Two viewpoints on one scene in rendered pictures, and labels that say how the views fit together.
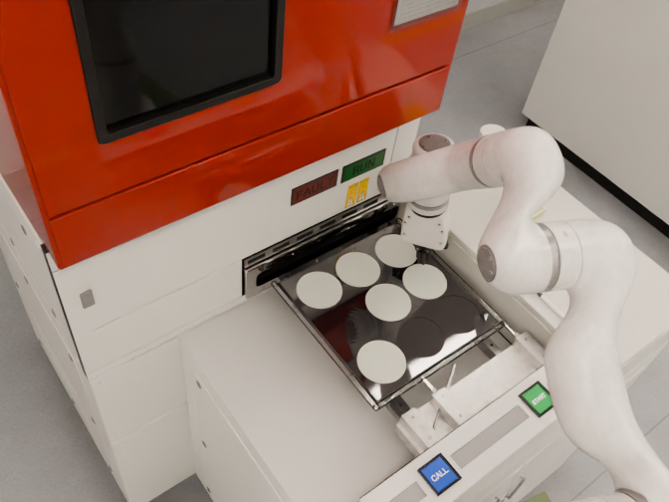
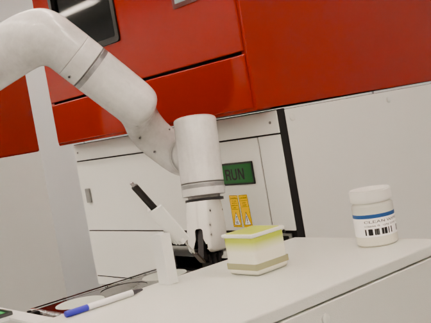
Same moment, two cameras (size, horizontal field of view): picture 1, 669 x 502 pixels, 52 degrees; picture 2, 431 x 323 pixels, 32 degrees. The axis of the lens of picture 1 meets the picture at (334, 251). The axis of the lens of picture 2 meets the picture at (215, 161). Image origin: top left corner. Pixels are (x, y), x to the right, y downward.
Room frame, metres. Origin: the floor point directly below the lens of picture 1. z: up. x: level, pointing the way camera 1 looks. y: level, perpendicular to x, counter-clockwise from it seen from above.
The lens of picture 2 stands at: (1.19, -1.63, 1.22)
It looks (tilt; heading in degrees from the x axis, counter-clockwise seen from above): 3 degrees down; 94
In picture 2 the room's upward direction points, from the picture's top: 10 degrees counter-clockwise
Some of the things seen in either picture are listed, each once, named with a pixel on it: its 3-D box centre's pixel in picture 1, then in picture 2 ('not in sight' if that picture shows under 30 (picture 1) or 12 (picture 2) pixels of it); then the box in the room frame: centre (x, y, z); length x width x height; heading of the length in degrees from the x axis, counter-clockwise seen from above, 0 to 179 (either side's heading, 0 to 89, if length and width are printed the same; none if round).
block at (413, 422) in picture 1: (420, 429); not in sight; (0.62, -0.22, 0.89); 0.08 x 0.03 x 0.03; 44
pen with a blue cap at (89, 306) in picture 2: (558, 313); (104, 301); (0.89, -0.48, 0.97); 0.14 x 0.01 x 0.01; 43
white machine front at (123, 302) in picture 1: (259, 234); (174, 211); (0.93, 0.16, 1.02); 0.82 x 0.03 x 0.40; 134
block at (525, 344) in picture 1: (532, 351); not in sight; (0.84, -0.45, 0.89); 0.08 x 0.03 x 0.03; 44
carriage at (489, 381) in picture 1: (474, 396); not in sight; (0.73, -0.33, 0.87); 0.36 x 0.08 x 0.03; 134
